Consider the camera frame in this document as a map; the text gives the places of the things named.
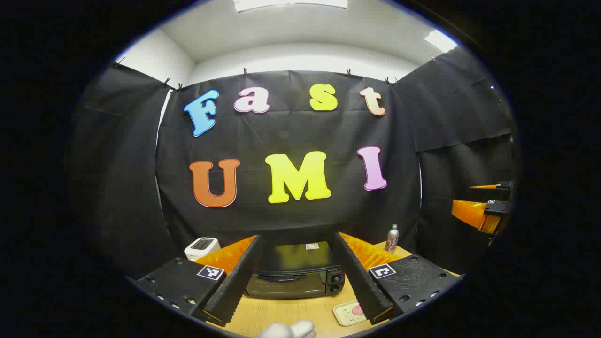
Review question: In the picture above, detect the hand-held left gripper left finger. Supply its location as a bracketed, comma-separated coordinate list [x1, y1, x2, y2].
[129, 235, 263, 328]

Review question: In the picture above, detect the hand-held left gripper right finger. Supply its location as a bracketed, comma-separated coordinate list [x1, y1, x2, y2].
[334, 231, 465, 325]

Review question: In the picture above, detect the cream square plate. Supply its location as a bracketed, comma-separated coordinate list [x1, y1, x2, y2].
[333, 300, 369, 327]

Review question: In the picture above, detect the black electric oven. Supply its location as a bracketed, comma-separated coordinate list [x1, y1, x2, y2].
[244, 240, 347, 300]

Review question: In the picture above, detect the white toaster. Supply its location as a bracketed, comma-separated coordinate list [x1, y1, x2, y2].
[184, 238, 221, 261]

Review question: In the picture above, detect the silver pink drink bottle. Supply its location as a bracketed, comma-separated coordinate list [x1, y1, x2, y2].
[385, 224, 400, 254]

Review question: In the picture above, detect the ceiling light panel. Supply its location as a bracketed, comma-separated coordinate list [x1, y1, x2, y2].
[232, 0, 349, 12]
[425, 29, 458, 53]

